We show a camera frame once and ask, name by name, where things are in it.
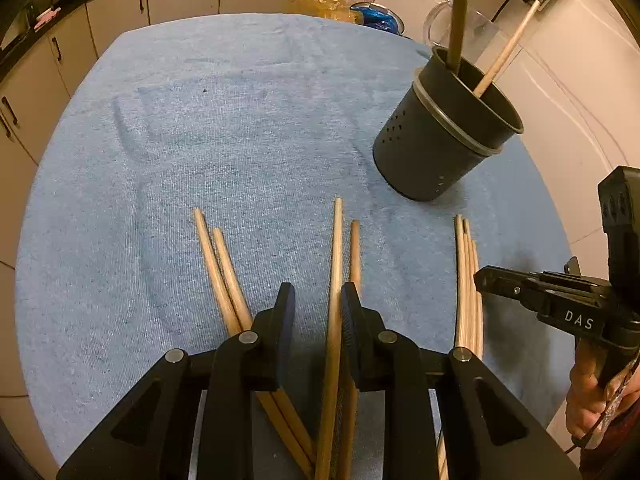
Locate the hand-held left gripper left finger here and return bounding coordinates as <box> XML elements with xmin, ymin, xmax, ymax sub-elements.
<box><xmin>57</xmin><ymin>282</ymin><xmax>297</xmax><ymax>480</ymax></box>

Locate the yellow plastic bag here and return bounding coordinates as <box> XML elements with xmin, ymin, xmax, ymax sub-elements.
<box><xmin>292</xmin><ymin>0</ymin><xmax>362</xmax><ymax>23</ymax></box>

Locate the glass mug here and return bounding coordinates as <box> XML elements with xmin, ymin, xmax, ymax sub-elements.
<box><xmin>424</xmin><ymin>0</ymin><xmax>501</xmax><ymax>58</ymax></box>

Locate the person's right hand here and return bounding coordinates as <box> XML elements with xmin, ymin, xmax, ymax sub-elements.
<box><xmin>565</xmin><ymin>337</ymin><xmax>628</xmax><ymax>450</ymax></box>

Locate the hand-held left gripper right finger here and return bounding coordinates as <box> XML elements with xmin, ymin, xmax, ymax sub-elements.
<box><xmin>341</xmin><ymin>282</ymin><xmax>583</xmax><ymax>480</ymax></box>

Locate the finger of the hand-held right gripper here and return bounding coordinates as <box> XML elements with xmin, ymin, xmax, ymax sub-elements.
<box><xmin>473</xmin><ymin>257</ymin><xmax>610</xmax><ymax>312</ymax></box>

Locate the blue towel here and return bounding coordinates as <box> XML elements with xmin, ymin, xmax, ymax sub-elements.
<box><xmin>15</xmin><ymin>12</ymin><xmax>573</xmax><ymax>480</ymax></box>

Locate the black utensil holder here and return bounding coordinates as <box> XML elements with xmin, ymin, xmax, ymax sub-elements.
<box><xmin>372</xmin><ymin>46</ymin><xmax>525</xmax><ymax>202</ymax></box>

